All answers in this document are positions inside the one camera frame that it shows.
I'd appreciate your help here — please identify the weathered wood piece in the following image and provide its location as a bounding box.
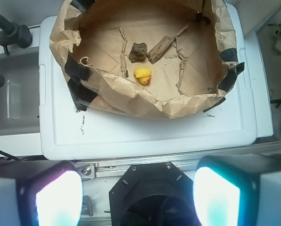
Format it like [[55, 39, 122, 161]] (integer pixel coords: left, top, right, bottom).
[[147, 36, 175, 64]]

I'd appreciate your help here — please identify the yellow rubber duck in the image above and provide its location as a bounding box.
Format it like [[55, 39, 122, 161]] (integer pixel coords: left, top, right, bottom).
[[133, 67, 152, 85]]

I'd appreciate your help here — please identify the crumpled brown paper bag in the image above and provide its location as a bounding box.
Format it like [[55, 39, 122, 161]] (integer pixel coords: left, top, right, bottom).
[[50, 0, 244, 119]]

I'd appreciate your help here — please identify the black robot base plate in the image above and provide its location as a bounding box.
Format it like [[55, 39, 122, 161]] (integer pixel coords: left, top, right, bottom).
[[109, 162, 201, 226]]

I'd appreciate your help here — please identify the aluminium extrusion rail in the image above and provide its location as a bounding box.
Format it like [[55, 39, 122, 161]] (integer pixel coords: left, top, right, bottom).
[[69, 141, 281, 182]]

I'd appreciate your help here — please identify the dark brown rock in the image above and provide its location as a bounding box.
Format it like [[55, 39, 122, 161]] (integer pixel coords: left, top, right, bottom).
[[128, 42, 148, 63]]

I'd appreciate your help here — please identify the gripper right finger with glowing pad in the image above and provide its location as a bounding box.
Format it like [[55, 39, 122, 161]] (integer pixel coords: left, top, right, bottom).
[[193, 154, 281, 226]]

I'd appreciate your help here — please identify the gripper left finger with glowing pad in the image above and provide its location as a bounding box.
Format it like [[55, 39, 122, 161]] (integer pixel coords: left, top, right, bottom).
[[0, 160, 83, 226]]

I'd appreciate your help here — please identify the metal corner bracket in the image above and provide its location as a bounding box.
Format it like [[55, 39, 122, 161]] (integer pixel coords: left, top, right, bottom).
[[81, 195, 94, 217]]

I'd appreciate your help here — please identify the white plastic cooler lid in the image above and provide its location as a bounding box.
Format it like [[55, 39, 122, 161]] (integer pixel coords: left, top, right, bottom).
[[39, 16, 257, 160]]

